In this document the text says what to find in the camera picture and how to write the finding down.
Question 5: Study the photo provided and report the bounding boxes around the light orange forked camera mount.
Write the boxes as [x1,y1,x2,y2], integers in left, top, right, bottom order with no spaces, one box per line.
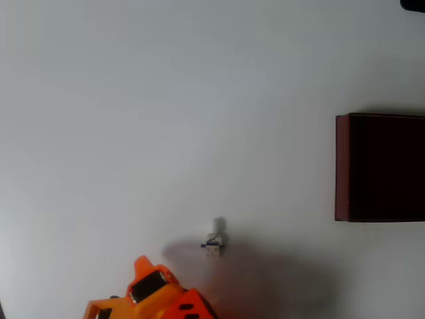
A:
[82,297,133,319]

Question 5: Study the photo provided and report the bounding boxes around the white lego minifigure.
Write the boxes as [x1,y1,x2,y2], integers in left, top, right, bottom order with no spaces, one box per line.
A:
[200,231,226,259]

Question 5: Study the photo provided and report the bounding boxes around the dark red open box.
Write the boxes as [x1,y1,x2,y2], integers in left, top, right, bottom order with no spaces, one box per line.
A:
[334,112,425,223]

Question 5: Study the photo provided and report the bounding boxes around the black rounded object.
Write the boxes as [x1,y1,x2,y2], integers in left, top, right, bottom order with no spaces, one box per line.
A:
[400,0,425,13]

